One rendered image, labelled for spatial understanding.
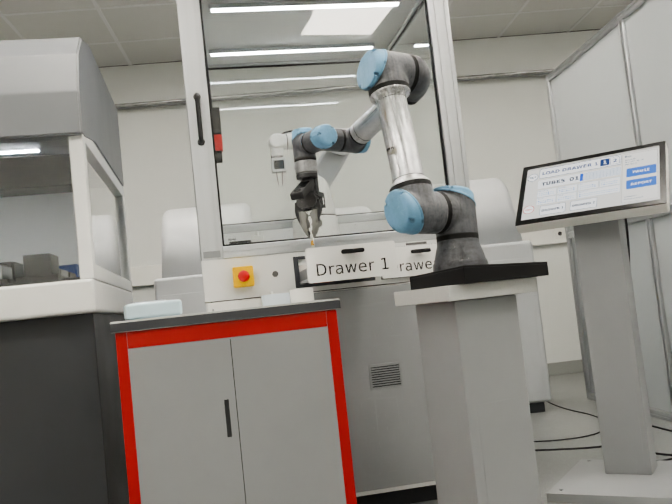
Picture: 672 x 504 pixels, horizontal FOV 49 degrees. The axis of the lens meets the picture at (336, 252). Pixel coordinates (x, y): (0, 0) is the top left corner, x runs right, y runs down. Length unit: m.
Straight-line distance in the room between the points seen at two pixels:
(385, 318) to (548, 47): 4.29
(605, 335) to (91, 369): 1.77
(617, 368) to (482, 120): 3.76
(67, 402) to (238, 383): 0.66
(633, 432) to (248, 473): 1.42
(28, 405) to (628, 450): 2.02
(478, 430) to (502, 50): 4.86
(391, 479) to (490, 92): 4.19
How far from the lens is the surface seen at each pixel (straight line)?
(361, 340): 2.70
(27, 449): 2.55
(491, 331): 2.00
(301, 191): 2.38
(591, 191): 2.81
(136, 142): 6.10
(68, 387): 2.51
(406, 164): 2.00
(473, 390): 1.96
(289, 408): 2.08
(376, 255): 2.37
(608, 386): 2.87
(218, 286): 2.65
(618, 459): 2.92
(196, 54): 2.81
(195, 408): 2.07
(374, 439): 2.74
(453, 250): 2.01
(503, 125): 6.33
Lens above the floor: 0.74
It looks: 4 degrees up
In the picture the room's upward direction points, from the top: 6 degrees counter-clockwise
